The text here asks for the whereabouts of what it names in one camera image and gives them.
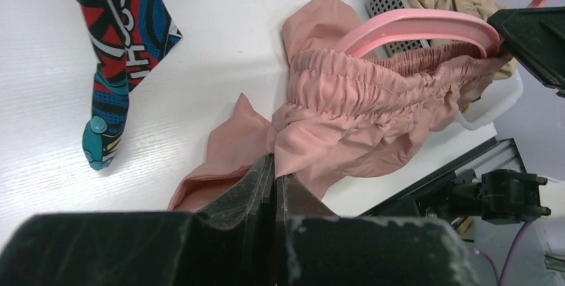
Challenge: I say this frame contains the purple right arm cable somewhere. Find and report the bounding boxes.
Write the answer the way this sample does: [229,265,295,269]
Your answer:
[474,221,535,286]

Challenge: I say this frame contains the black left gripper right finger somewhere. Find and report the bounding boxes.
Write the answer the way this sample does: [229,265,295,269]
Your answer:
[274,175,480,285]

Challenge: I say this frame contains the colourful comic print shorts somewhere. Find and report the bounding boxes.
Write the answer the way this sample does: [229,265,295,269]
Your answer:
[76,0,183,171]

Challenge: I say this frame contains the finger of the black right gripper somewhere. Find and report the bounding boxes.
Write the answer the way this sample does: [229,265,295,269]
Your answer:
[487,7,564,98]

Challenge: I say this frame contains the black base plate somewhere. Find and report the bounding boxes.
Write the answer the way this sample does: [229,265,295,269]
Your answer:
[364,138,550,228]

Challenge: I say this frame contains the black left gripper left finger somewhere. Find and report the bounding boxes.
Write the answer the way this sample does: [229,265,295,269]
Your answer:
[1,155,275,285]

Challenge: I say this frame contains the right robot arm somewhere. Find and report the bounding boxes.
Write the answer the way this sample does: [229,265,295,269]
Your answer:
[408,7,564,285]

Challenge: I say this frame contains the pink hanger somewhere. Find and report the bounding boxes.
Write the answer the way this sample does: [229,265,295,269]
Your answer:
[333,0,565,59]

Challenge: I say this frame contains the pink shorts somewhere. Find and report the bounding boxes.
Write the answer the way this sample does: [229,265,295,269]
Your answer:
[167,0,513,213]

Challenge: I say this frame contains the white plastic basket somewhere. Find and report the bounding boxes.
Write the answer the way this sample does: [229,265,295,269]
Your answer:
[365,0,523,131]

